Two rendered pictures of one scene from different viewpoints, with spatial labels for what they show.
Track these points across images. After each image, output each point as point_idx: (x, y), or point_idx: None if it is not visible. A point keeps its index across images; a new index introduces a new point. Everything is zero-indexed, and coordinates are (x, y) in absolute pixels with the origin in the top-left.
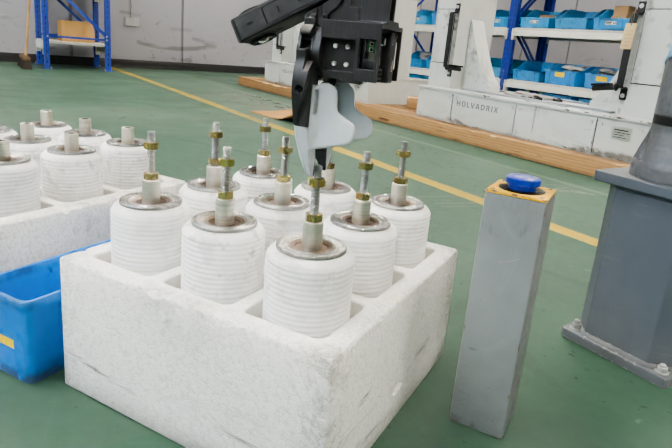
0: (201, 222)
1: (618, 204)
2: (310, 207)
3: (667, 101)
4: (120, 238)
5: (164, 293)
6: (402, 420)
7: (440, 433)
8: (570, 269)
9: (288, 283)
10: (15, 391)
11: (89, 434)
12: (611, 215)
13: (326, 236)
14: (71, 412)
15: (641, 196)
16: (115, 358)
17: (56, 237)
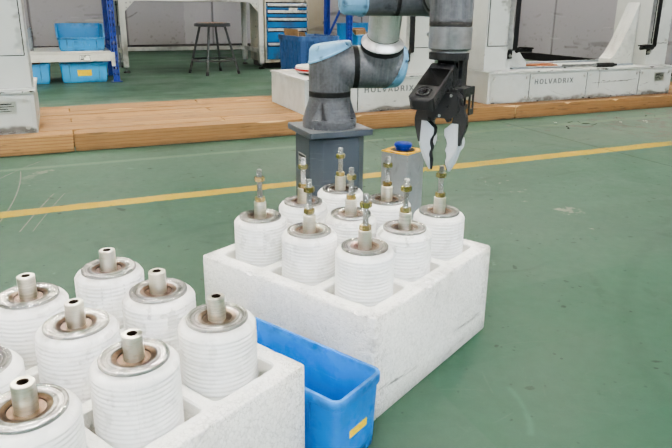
0: (412, 231)
1: (325, 149)
2: (441, 189)
3: (330, 84)
4: (388, 276)
5: (431, 280)
6: None
7: None
8: (215, 216)
9: (461, 228)
10: (383, 446)
11: (432, 402)
12: (323, 157)
13: (423, 206)
14: (408, 413)
15: (336, 140)
16: (408, 354)
17: None
